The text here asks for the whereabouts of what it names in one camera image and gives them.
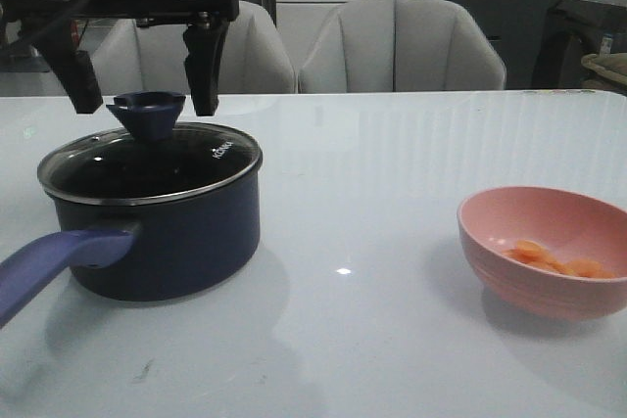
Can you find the black appliance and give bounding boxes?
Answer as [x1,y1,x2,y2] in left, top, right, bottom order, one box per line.
[531,0,626,89]

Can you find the grey chair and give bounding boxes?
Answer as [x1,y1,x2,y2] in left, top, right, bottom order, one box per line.
[298,0,506,94]
[91,1,296,95]

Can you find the beige cushion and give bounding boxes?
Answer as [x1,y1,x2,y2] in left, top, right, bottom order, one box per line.
[581,53,627,95]

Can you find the glass pot lid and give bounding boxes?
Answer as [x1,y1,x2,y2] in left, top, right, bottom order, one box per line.
[37,91,263,206]

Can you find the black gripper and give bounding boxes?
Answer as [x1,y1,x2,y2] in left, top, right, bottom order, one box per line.
[1,0,239,116]

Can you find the grey chair right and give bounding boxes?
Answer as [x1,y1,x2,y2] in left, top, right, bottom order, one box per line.
[298,0,506,94]

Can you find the pink bowl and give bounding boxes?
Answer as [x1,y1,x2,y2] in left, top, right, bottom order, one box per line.
[458,186,626,321]

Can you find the grey chair left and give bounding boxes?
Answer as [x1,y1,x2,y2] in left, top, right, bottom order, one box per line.
[91,1,296,95]

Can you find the orange ham slices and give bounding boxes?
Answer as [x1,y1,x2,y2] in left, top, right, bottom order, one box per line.
[503,240,616,279]

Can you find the dark blue pot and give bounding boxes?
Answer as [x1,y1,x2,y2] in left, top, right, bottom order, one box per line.
[1,176,260,324]

